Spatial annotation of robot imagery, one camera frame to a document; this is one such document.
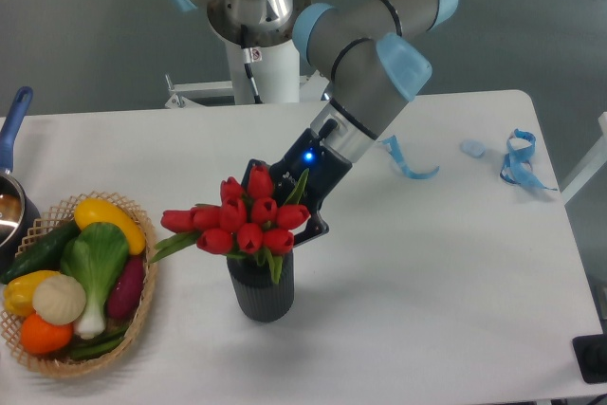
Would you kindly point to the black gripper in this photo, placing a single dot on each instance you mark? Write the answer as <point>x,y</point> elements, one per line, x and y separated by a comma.
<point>325,167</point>

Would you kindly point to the red tulip bouquet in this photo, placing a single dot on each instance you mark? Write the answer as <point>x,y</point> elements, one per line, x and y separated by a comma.
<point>248,224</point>

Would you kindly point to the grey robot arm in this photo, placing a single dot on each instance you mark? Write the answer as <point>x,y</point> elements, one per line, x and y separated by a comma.
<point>365,54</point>

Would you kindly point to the dark grey ribbed vase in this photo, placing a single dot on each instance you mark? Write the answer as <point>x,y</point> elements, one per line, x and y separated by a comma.
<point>258,296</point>

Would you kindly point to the blue ribbon strip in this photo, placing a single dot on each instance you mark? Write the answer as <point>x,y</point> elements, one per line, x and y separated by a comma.
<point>393,148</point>

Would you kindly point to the purple sweet potato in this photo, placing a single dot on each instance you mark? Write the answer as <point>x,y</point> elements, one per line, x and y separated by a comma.
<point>124,298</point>

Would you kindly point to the green bok choy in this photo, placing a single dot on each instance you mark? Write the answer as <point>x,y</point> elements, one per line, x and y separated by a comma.
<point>95,259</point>

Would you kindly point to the tangled blue ribbon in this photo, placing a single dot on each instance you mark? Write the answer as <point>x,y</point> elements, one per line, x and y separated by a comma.
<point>516,168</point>

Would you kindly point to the green cucumber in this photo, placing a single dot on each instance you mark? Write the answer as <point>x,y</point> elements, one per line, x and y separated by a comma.
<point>44,254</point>

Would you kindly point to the green bean pods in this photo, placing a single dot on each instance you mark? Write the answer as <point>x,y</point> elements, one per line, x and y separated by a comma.
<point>99,346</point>

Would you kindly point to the white steamed bun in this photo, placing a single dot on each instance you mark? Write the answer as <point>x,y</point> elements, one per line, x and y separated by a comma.
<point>59,299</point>

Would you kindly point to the yellow bell pepper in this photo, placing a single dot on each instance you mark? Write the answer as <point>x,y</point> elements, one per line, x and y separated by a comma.
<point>18,293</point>

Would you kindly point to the orange fruit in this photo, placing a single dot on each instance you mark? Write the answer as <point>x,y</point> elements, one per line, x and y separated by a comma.
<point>39,337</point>

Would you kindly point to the black device at edge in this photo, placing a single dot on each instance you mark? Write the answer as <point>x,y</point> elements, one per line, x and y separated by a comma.
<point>590,353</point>

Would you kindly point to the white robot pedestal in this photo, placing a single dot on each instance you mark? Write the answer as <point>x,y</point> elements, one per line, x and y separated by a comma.
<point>257,75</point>

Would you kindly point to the blue handled saucepan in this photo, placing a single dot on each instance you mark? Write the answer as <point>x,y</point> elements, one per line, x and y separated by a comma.
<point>17,211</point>

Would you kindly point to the white frame at right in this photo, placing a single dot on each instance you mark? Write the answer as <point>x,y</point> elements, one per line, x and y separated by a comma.
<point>587,167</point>

